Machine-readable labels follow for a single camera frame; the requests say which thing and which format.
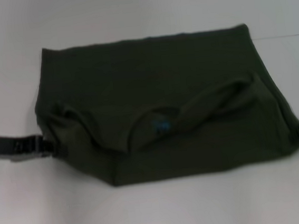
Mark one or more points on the dark green FREE t-shirt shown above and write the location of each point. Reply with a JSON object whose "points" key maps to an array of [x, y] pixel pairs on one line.
{"points": [[159, 108]]}

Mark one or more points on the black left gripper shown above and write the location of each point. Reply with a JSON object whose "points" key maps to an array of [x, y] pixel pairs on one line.
{"points": [[1, 146]]}

